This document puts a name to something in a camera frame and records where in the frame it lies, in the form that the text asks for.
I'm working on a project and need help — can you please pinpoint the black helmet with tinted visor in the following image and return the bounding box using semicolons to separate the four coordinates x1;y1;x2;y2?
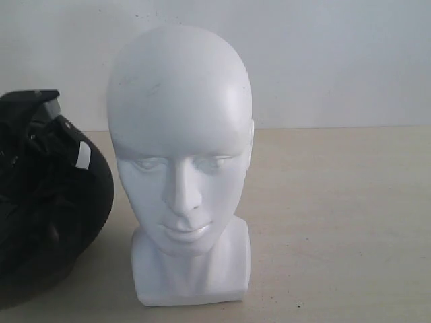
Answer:
1;89;114;306

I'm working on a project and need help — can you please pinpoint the white mannequin head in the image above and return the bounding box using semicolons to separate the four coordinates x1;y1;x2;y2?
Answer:
107;25;254;306

